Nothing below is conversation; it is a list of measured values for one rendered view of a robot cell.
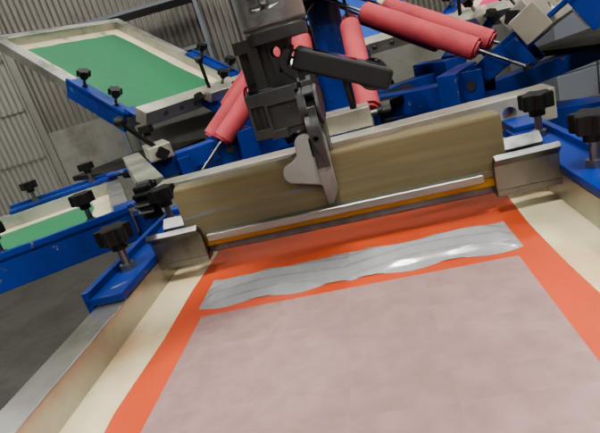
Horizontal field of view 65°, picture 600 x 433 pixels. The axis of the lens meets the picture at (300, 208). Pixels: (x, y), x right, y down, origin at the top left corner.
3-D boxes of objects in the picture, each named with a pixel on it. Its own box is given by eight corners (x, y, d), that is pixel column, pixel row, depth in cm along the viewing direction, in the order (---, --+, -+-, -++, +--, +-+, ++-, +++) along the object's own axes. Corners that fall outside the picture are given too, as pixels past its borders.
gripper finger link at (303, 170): (295, 211, 60) (277, 139, 58) (341, 201, 59) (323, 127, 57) (291, 216, 57) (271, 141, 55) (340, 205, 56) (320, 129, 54)
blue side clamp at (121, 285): (141, 337, 55) (118, 286, 53) (104, 345, 56) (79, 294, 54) (212, 235, 83) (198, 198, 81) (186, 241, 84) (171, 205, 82)
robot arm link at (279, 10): (300, -18, 56) (292, -27, 48) (310, 22, 57) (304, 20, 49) (240, 1, 57) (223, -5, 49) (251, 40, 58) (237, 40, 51)
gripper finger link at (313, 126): (318, 166, 58) (301, 95, 57) (332, 162, 58) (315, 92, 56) (314, 170, 54) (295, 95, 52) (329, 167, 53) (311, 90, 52)
